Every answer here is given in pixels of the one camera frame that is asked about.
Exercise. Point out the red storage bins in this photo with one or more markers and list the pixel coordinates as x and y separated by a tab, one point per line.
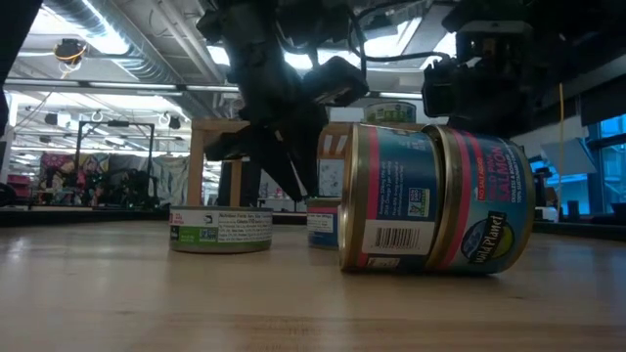
19	183

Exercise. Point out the blue lit window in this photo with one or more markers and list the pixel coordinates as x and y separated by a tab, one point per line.
611	171

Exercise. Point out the black aluminium table frame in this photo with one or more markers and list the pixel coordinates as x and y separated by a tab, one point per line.
98	217

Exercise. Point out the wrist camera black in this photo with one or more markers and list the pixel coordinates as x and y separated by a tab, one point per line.
440	93
337	80

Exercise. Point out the wooden slatted shelf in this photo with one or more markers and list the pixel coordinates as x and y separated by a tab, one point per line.
196	166

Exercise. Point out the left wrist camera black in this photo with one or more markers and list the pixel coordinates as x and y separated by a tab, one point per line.
337	80

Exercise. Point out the long ceiling light bar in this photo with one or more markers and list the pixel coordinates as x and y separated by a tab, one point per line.
122	85
401	95

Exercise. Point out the grey white cloth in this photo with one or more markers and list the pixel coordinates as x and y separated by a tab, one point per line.
171	181

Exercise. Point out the white tilted board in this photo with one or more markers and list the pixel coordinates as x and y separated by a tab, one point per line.
569	156

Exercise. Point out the small white box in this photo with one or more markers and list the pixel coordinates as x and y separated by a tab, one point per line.
547	213

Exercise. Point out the background black robot arms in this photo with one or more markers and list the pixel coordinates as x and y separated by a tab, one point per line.
132	188

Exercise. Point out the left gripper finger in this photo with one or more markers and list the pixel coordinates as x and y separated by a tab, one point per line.
286	166
310	156

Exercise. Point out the black panel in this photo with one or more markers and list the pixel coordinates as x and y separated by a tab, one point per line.
222	186

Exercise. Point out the silver ceiling air duct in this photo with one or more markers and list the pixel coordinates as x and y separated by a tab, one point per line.
147	68

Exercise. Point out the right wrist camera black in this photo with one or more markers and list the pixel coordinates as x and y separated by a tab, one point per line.
440	93

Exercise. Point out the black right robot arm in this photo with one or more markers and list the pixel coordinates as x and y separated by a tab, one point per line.
562	19

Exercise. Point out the green label tuna can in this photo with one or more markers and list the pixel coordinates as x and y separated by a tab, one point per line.
389	113
220	230

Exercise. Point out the black metal frame rig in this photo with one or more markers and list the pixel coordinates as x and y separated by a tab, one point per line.
117	123

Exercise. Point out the colourful patterned cloth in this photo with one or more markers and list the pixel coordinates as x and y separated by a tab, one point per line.
58	168

